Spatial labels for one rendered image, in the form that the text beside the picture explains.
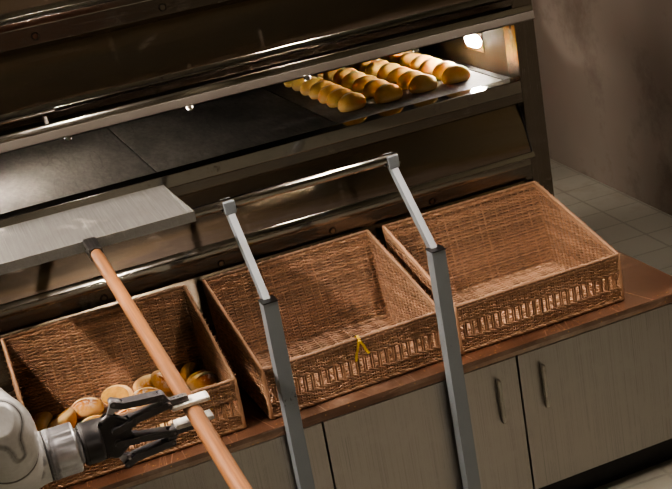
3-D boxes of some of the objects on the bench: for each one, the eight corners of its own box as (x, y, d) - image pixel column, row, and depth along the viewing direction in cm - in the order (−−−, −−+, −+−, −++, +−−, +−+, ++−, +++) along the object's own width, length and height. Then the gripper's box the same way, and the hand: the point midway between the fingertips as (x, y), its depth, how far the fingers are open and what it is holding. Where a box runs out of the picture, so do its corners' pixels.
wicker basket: (391, 305, 400) (377, 224, 390) (545, 256, 416) (535, 177, 407) (459, 357, 356) (446, 268, 347) (628, 300, 372) (619, 213, 363)
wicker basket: (21, 422, 365) (-4, 336, 356) (205, 365, 381) (186, 281, 372) (43, 497, 321) (16, 401, 312) (250, 429, 337) (230, 336, 328)
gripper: (65, 396, 218) (195, 356, 224) (86, 476, 223) (213, 434, 230) (72, 413, 211) (206, 371, 218) (94, 494, 216) (224, 452, 223)
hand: (191, 409), depth 223 cm, fingers closed on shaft, 3 cm apart
